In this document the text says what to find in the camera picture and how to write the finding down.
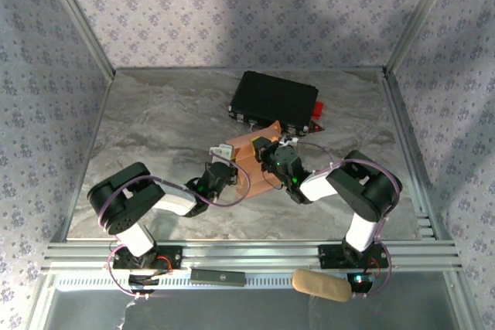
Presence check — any brown cardboard paper box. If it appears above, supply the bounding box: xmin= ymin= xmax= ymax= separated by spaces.
xmin=225 ymin=119 xmax=285 ymax=200

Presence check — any black hard carrying case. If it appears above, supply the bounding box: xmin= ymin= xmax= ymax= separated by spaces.
xmin=227 ymin=70 xmax=320 ymax=138

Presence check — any black rectangular device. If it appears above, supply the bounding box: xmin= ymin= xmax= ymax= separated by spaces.
xmin=189 ymin=267 xmax=247 ymax=288

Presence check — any tan foam roll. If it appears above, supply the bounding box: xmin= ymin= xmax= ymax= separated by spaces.
xmin=292 ymin=268 xmax=353 ymax=303

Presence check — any black controller board with LED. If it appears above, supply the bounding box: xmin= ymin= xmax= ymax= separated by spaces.
xmin=346 ymin=271 xmax=374 ymax=294

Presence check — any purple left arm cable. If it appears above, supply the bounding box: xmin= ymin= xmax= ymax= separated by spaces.
xmin=98 ymin=150 xmax=249 ymax=300

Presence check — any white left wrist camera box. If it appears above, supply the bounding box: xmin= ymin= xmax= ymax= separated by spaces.
xmin=208 ymin=143 xmax=235 ymax=161

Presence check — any aluminium frame rail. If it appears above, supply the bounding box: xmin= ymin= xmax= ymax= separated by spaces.
xmin=40 ymin=239 xmax=463 ymax=274

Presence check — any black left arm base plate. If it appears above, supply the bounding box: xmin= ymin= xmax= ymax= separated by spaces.
xmin=111 ymin=244 xmax=183 ymax=271

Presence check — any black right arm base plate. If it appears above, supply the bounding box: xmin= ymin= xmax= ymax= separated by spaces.
xmin=317 ymin=243 xmax=390 ymax=269

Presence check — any white slotted cable duct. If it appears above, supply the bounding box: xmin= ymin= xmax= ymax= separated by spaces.
xmin=56 ymin=271 xmax=372 ymax=293

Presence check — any aluminium side rail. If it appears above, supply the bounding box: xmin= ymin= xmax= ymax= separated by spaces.
xmin=381 ymin=69 xmax=440 ymax=242

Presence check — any aluminium corner post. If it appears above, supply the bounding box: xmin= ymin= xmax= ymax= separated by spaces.
xmin=38 ymin=0 xmax=117 ymax=78
xmin=384 ymin=0 xmax=461 ymax=78

